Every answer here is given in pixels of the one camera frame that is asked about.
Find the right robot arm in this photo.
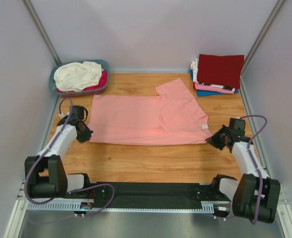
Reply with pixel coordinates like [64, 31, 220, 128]
[206, 117, 281, 224]

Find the right aluminium frame post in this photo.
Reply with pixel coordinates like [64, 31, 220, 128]
[239, 0, 288, 72]

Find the blue folded t-shirt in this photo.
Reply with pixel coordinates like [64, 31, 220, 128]
[189, 69, 239, 97]

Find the grey laundry basket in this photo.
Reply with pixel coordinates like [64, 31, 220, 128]
[49, 59, 110, 97]

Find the white folded t-shirt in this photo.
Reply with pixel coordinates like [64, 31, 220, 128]
[190, 59, 198, 83]

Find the aluminium frame post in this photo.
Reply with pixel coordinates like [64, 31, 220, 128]
[239, 0, 288, 72]
[22, 0, 61, 65]

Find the left aluminium frame post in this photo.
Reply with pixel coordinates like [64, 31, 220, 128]
[22, 0, 61, 65]

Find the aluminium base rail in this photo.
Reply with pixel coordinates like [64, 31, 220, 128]
[16, 179, 289, 213]

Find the dark red folded t-shirt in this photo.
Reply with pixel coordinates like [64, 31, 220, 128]
[197, 54, 244, 89]

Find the pink printed folded t-shirt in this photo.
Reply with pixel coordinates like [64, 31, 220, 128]
[193, 83, 236, 94]

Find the magenta t-shirt in basket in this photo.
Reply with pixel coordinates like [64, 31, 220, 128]
[56, 70, 108, 93]

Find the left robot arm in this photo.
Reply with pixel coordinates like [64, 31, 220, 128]
[24, 106, 93, 204]

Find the cream white t-shirt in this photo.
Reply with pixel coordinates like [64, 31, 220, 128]
[54, 61, 104, 92]

